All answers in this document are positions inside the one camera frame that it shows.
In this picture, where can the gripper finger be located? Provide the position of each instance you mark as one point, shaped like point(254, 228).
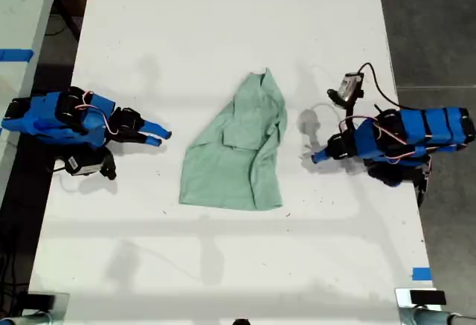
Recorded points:
point(158, 129)
point(153, 141)
point(321, 160)
point(324, 152)

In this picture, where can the pale green T-shirt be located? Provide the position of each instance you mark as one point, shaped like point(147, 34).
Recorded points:
point(223, 176)

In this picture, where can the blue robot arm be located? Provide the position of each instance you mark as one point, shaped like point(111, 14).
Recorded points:
point(420, 128)
point(56, 120)

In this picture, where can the long blue tape strip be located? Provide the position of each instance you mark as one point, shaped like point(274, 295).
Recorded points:
point(15, 54)

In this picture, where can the white side table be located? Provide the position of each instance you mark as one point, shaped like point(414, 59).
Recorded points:
point(22, 24)

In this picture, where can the short blue tape strip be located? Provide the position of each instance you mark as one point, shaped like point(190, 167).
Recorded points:
point(422, 273)

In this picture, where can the small black object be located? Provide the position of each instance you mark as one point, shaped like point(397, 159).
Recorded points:
point(241, 321)

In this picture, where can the silver metal tube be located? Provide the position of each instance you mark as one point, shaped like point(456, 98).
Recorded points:
point(439, 317)

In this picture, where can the black camera stalk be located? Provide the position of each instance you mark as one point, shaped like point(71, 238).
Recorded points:
point(350, 111)
point(108, 165)

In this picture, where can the black camera box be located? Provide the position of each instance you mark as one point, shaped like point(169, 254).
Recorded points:
point(83, 165)
point(349, 86)

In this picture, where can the metal bracket with black box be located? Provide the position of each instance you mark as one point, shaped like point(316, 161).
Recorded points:
point(48, 300)
point(424, 297)

